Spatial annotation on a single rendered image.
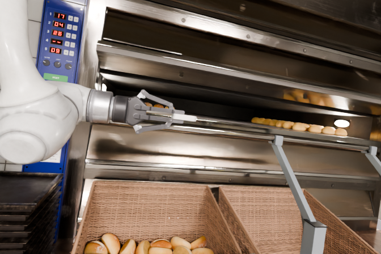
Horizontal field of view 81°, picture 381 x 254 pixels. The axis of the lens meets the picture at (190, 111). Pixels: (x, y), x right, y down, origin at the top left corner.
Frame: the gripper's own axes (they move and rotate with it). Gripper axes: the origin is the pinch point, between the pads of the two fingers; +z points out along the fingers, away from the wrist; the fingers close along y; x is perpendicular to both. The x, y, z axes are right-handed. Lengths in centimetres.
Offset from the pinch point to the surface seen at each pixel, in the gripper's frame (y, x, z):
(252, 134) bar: 3.1, -6.2, 27.5
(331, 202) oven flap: 43, -45, 114
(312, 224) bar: 24.4, 15.4, 36.7
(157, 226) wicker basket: 53, -35, 4
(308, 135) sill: 3, -44, 88
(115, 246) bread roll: 56, -27, -14
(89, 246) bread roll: 56, -28, -24
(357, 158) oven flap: 14, -46, 131
